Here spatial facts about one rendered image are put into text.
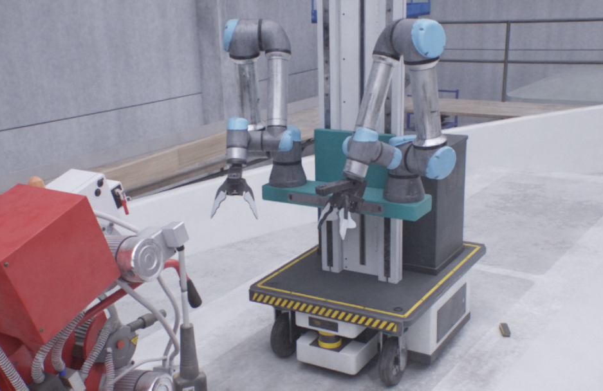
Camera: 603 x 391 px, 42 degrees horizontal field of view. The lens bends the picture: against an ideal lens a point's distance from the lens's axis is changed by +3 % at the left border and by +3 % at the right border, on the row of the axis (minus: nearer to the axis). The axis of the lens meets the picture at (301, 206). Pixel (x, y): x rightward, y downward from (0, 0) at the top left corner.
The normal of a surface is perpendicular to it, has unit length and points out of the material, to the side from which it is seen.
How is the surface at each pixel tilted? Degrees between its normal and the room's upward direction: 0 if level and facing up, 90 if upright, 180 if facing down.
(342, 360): 90
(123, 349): 90
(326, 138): 90
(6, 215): 20
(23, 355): 90
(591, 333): 14
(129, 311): 0
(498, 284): 0
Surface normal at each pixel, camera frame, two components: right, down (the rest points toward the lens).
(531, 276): -0.03, -0.96
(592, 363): 0.24, -0.86
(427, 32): 0.56, 0.11
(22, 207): -0.21, -0.82
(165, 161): 0.83, 0.14
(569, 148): 0.35, 0.26
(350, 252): -0.51, 0.26
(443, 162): 0.59, 0.33
